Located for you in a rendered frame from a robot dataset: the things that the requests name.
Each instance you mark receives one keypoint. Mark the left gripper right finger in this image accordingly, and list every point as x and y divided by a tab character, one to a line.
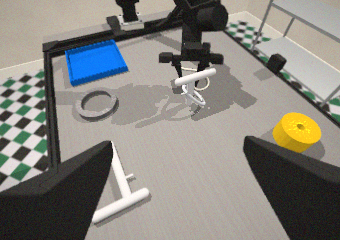
303	192

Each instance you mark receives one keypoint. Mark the yellow cylinder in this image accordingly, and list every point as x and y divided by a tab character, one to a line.
287	135

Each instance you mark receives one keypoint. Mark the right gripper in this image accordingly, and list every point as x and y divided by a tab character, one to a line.
213	58

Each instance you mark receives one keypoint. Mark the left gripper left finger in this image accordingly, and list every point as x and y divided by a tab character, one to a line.
59	203

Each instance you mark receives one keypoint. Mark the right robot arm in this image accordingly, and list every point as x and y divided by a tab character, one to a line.
210	17

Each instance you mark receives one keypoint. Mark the grey cylindrical post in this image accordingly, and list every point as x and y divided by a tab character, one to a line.
190	89

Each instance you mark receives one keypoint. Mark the blue tray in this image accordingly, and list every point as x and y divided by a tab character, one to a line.
92	59

